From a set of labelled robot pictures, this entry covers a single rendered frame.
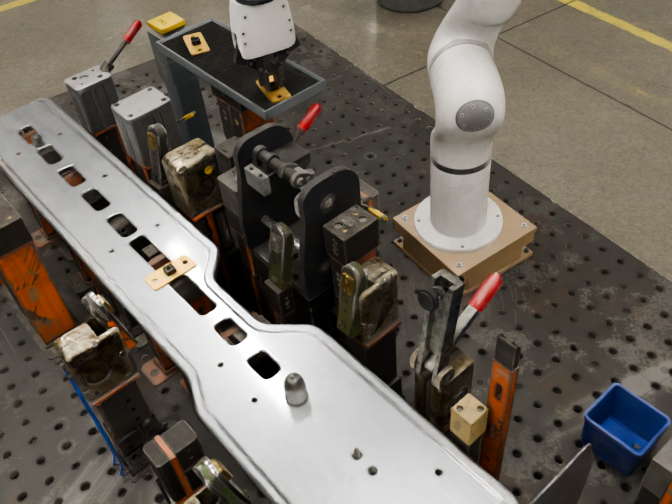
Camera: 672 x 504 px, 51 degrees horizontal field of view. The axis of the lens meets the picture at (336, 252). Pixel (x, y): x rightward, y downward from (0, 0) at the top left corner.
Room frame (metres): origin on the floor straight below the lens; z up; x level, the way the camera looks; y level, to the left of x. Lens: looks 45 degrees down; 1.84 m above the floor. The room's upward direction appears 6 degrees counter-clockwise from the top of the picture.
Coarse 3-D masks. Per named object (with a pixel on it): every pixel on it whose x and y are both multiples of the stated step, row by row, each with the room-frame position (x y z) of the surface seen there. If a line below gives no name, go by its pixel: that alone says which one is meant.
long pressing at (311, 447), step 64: (0, 128) 1.34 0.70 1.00; (64, 128) 1.31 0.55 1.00; (64, 192) 1.09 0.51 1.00; (128, 192) 1.07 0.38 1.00; (128, 256) 0.89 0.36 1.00; (192, 256) 0.87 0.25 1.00; (192, 320) 0.73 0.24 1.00; (256, 320) 0.71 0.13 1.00; (192, 384) 0.61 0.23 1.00; (256, 384) 0.59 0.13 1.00; (320, 384) 0.58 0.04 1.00; (384, 384) 0.57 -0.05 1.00; (256, 448) 0.49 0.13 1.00; (320, 448) 0.48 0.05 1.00; (384, 448) 0.47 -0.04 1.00; (448, 448) 0.46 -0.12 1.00
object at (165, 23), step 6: (168, 12) 1.47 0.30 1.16; (156, 18) 1.44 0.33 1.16; (162, 18) 1.44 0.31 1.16; (168, 18) 1.44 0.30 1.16; (174, 18) 1.44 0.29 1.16; (180, 18) 1.43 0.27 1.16; (150, 24) 1.42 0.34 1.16; (156, 24) 1.42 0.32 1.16; (162, 24) 1.41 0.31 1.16; (168, 24) 1.41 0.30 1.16; (174, 24) 1.41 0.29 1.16; (180, 24) 1.42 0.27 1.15; (156, 30) 1.41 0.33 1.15; (162, 30) 1.39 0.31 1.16; (168, 30) 1.40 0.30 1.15
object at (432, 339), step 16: (448, 272) 0.57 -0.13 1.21; (432, 288) 0.56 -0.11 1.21; (448, 288) 0.56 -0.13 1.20; (432, 304) 0.53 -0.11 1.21; (448, 304) 0.54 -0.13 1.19; (432, 320) 0.56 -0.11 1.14; (448, 320) 0.54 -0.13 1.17; (432, 336) 0.56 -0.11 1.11; (448, 336) 0.54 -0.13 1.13; (432, 352) 0.56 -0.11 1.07; (448, 352) 0.54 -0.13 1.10; (416, 368) 0.55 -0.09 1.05; (432, 384) 0.53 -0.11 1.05
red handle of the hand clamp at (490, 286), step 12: (492, 276) 0.62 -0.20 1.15; (480, 288) 0.61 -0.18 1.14; (492, 288) 0.61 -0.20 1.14; (480, 300) 0.60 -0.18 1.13; (468, 312) 0.59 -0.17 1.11; (480, 312) 0.59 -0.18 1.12; (468, 324) 0.58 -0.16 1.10; (456, 336) 0.57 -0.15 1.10; (432, 360) 0.55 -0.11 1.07; (432, 372) 0.54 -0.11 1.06
